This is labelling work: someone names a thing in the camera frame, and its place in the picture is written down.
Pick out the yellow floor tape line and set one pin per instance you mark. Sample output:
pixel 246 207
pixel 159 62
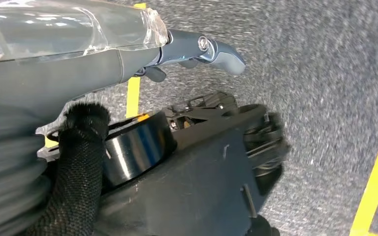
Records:
pixel 133 94
pixel 376 182

